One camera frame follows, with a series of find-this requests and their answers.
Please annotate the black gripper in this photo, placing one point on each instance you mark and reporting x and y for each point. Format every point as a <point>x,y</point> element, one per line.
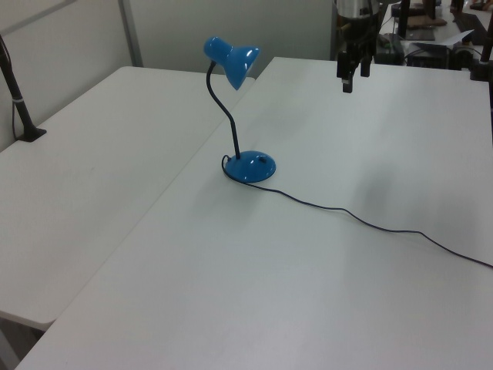
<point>358,34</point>

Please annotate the blue gooseneck desk lamp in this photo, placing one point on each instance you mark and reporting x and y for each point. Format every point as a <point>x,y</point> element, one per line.
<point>250,167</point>

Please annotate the black background stand pole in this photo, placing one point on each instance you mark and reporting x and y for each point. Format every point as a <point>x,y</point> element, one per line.
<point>404,19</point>

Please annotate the dark electronics equipment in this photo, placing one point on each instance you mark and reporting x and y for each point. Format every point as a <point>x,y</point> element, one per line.
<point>435,58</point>

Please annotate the white paper sheet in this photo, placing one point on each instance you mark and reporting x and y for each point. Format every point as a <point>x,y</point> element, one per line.
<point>458,38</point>

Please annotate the black flat board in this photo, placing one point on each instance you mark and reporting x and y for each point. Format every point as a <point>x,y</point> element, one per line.
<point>471,25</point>

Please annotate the black clamped camera pole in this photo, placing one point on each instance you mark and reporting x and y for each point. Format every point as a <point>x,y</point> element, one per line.
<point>481,71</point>

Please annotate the black camera pole with tape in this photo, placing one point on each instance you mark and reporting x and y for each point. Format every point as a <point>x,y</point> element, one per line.
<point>23,115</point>

